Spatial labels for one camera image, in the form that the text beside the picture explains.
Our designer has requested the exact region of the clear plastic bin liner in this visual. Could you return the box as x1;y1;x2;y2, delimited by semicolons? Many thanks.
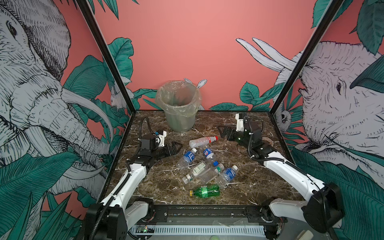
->
155;81;203;117

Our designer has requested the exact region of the black corner post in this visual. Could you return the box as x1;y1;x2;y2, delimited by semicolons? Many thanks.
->
76;0;136;114
269;0;344;115

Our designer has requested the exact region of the clear bottle blue label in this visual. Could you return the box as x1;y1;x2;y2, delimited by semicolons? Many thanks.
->
176;148;197;170
215;165;238;190

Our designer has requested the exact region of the black front rail frame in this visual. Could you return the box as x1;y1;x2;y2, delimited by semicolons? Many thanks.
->
143;204;271;224

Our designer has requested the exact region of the clear bottle red cap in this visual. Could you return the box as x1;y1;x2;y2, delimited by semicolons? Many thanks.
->
189;136;219;149

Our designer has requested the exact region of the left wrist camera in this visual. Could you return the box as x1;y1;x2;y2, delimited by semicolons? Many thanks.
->
141;131;167;151

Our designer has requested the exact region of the small circuit board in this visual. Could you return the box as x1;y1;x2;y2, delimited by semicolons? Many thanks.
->
136;225;156;235

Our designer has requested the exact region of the clear bottle green white label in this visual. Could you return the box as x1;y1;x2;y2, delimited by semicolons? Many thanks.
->
182;162;209;185

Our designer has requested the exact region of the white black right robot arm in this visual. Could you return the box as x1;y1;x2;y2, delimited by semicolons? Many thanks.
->
218;118;345;235

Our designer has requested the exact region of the white slotted cable duct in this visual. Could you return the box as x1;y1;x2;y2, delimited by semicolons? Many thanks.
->
130;225;266;238

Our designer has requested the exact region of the roll of clear tape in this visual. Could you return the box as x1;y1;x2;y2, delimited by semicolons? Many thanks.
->
262;137;274;147

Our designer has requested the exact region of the green bottle yellow cap front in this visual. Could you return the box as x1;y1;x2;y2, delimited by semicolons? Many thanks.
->
190;185;221;199

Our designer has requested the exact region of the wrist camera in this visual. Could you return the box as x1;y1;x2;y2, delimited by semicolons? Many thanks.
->
235;113;244;132
141;131;167;151

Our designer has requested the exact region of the black right corner post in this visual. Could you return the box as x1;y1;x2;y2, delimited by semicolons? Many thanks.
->
269;0;344;115

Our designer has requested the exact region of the black left corner post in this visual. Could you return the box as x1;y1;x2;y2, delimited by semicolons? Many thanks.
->
76;0;136;114

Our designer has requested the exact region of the small bottle blue label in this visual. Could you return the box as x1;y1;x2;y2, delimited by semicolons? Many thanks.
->
203;148;215;163

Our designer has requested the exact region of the clear bottle green cap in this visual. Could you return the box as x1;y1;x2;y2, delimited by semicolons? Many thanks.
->
198;164;224;185

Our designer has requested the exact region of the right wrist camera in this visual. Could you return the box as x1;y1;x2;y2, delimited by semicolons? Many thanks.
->
235;113;244;132

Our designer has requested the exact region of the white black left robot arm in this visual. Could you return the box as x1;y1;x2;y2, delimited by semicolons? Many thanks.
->
82;141;183;240

